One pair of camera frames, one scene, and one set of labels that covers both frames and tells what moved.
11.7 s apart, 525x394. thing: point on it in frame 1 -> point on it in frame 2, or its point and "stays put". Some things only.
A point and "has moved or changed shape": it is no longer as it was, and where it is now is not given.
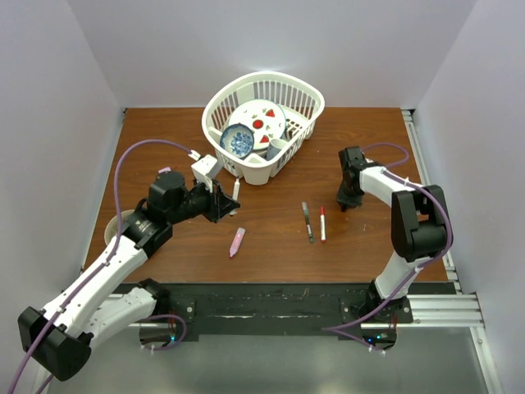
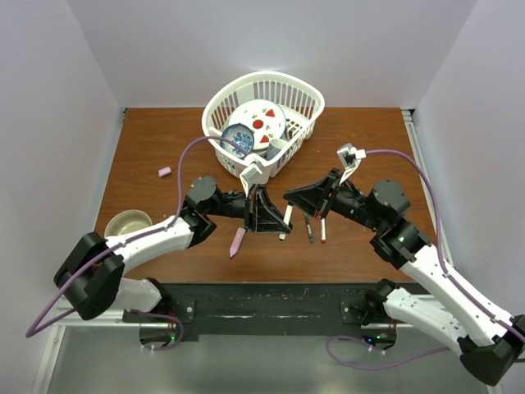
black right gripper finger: (344, 202) -> (308, 200)
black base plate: (256, 310) stays put
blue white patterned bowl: (237, 139) stays put
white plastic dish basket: (257, 121) stays put
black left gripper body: (204, 202) -> (236, 204)
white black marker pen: (235, 194) has moved or changed shape
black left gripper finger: (225, 205) -> (271, 224)
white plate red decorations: (266, 121) stays put
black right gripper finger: (356, 201) -> (310, 197)
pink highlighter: (237, 241) stays put
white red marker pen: (322, 225) stays put
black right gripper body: (347, 193) -> (344, 203)
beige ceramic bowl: (111, 229) stays put
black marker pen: (308, 222) stays put
